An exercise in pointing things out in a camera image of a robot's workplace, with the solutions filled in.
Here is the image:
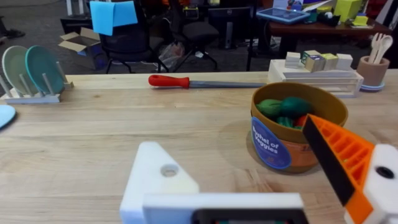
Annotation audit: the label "white orange left gripper right finger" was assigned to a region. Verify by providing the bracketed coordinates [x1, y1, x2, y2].
[302, 113, 398, 224]

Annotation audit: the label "bare white left gripper left finger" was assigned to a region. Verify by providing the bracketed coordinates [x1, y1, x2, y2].
[119, 141, 200, 224]

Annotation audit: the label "brown tub of toy vegetables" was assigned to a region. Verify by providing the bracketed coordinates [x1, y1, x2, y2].
[250, 82, 349, 174]

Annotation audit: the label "light blue coaster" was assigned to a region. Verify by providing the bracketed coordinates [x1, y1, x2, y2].
[359, 81, 386, 92]

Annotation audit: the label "brown cup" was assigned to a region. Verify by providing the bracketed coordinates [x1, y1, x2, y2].
[356, 55, 391, 88]

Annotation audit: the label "white tray of wooden blocks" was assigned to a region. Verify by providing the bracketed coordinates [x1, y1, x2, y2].
[267, 50, 364, 98]

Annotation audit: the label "wooden fork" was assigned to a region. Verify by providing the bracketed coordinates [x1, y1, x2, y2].
[368, 32, 384, 64]

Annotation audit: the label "wooden spoon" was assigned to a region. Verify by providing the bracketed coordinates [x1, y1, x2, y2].
[373, 34, 394, 65]

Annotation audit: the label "clear plastic bag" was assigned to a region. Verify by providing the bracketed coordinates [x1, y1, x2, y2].
[158, 41, 186, 70]

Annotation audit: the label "dark wooden table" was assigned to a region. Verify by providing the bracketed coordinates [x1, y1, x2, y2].
[267, 17, 393, 60]

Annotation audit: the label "black office chair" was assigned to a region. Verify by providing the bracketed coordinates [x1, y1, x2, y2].
[89, 0, 170, 75]
[167, 0, 220, 73]

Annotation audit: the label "white peg plate rack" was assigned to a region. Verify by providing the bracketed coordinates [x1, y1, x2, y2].
[0, 61, 75, 105]

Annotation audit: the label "cardboard box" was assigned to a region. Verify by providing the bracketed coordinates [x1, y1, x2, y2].
[58, 27, 108, 70]

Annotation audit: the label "yellow-green box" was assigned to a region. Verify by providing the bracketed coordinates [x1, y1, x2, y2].
[333, 0, 363, 23]

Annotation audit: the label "teal plate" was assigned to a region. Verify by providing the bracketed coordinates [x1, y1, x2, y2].
[25, 45, 65, 95]

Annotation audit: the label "light blue plate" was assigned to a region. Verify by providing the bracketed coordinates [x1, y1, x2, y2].
[0, 105, 17, 129]

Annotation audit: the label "blue tablet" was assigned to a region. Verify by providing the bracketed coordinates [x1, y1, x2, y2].
[256, 7, 311, 25]

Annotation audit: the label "blue cloth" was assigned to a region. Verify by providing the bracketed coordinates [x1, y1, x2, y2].
[89, 0, 139, 37]

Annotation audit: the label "black computer monitor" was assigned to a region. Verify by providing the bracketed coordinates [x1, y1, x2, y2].
[207, 6, 252, 50]

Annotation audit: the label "pale green plate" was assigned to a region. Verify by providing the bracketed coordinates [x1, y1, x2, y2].
[1, 45, 39, 95]

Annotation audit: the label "red-handled metal file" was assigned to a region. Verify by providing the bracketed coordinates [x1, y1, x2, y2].
[147, 74, 267, 90]

